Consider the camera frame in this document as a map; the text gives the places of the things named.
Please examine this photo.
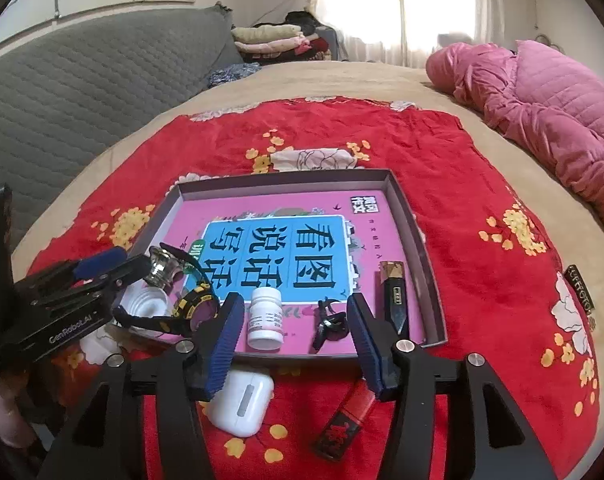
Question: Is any beige bed sheet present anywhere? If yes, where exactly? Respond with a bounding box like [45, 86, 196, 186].
[12, 62, 604, 479]

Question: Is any black and yellow wristwatch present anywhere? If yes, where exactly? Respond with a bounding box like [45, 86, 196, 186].
[127, 243, 221, 337]

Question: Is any red and black lighter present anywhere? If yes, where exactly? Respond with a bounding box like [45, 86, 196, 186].
[315, 378, 375, 460]

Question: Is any small white pill bottle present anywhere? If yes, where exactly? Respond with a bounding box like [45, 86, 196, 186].
[247, 287, 285, 352]

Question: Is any pink quilted duvet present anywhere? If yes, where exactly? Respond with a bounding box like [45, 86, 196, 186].
[425, 40, 604, 225]

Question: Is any pink and blue book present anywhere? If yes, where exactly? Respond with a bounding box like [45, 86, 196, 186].
[152, 188, 406, 360]

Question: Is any white earbuds case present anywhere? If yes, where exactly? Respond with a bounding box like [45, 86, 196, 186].
[205, 367, 275, 439]

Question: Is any white plastic jar lid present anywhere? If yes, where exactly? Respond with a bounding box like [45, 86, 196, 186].
[113, 280, 169, 333]

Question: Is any white window curtain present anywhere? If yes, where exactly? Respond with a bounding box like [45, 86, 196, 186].
[311, 0, 505, 68]

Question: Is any grey cardboard box tray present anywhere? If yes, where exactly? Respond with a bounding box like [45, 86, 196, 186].
[131, 169, 447, 361]

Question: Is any black and gold lighter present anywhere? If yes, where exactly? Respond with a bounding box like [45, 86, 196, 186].
[380, 261, 409, 339]

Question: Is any black blanket label tag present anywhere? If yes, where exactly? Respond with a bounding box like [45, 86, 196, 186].
[564, 264, 596, 332]

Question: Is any black hair claw clip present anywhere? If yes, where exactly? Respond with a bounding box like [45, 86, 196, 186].
[311, 298, 349, 353]

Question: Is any person's hand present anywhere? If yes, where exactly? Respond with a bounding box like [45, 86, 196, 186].
[0, 373, 37, 450]

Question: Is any grey quilted headboard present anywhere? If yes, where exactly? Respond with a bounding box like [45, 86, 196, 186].
[0, 4, 240, 244]

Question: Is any red floral blanket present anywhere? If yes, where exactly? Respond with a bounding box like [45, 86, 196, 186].
[32, 96, 599, 478]

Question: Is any stack of folded clothes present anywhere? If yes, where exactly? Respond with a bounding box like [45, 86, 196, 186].
[231, 11, 344, 65]

